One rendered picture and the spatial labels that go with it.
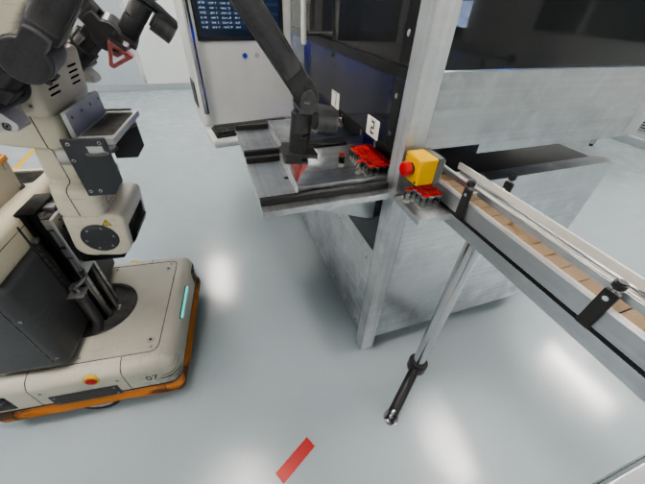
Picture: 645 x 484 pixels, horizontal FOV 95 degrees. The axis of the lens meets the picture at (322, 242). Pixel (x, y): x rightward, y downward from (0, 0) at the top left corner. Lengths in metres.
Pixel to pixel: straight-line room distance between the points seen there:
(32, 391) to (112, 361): 0.26
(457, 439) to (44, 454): 1.57
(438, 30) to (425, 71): 0.08
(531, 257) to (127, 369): 1.32
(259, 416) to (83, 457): 0.64
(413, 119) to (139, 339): 1.24
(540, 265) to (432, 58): 0.52
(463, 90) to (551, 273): 0.49
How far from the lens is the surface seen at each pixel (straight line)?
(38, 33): 0.79
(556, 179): 1.45
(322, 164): 1.08
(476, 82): 0.95
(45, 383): 1.51
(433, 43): 0.83
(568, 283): 0.74
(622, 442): 1.88
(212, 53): 1.68
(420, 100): 0.85
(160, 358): 1.34
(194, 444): 1.46
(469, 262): 0.98
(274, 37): 0.77
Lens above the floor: 1.34
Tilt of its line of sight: 40 degrees down
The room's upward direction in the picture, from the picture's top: 3 degrees clockwise
